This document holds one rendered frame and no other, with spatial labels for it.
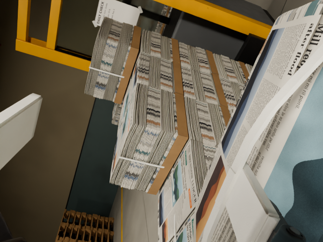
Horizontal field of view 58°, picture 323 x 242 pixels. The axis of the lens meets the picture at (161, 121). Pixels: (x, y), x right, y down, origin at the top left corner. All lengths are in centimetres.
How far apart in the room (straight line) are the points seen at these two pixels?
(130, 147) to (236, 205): 98
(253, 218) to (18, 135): 13
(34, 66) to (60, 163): 269
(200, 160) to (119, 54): 78
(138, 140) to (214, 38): 136
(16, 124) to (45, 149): 840
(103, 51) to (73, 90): 631
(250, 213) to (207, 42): 216
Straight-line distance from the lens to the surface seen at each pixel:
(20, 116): 17
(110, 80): 168
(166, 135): 111
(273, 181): 23
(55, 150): 852
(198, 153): 108
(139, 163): 122
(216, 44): 232
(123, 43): 157
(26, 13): 224
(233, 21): 212
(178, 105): 125
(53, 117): 817
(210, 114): 131
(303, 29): 27
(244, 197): 18
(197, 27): 224
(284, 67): 27
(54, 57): 231
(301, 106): 23
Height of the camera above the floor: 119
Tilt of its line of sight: 13 degrees down
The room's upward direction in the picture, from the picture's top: 75 degrees counter-clockwise
